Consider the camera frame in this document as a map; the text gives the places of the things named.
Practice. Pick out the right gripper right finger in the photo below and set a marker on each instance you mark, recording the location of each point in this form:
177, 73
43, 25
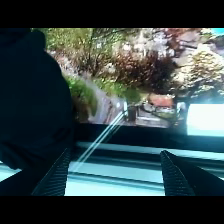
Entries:
186, 180

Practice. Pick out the black garment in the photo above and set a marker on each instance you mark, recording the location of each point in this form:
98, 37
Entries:
33, 100

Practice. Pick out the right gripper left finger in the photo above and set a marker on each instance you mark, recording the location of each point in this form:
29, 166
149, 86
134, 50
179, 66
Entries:
53, 180

